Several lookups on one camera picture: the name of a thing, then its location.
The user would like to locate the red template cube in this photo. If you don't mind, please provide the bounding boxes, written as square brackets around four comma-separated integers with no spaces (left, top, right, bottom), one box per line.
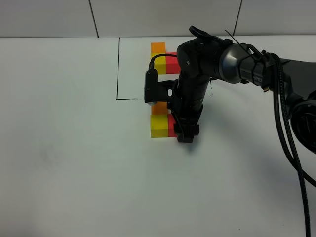
[165,52,181,74]

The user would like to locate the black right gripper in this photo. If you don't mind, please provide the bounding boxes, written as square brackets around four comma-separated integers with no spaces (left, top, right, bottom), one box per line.
[167,71,210,143]

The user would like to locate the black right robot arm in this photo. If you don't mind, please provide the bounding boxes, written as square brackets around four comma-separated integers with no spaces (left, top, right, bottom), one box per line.
[174,26,316,152]

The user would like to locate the black right arm cable tie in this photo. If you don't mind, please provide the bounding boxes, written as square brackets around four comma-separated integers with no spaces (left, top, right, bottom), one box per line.
[224,29,255,60]

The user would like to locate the yellow template cube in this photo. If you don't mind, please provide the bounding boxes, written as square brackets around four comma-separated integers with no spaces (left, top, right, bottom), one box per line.
[154,56,166,75]

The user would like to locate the black right camera cable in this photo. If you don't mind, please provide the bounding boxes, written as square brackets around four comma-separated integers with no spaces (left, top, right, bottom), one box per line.
[148,53,179,72]

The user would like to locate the orange template cube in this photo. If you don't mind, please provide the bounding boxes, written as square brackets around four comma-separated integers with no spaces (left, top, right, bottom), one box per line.
[151,42,166,53]

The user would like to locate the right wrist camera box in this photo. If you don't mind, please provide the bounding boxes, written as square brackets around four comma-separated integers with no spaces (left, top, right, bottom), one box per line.
[144,69,178,106]

